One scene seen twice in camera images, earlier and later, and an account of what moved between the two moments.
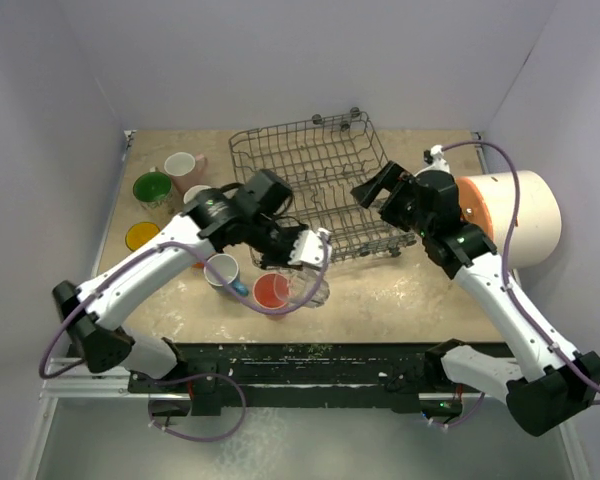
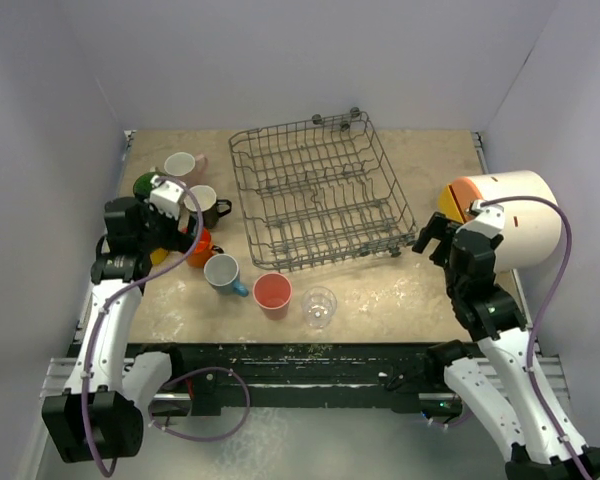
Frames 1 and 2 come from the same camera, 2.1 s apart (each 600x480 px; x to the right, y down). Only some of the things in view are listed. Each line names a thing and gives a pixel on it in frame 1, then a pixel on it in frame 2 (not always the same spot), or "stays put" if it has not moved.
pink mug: x=184 y=170 stays put
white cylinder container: x=539 y=219 stays put
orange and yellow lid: x=472 y=205 stays put
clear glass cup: x=301 y=283 to x=319 y=304
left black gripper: x=283 y=259 to x=178 y=241
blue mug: x=228 y=268 stays put
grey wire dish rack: x=322 y=160 stays put
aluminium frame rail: x=65 y=379 stays put
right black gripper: x=366 y=193 to x=438 y=227
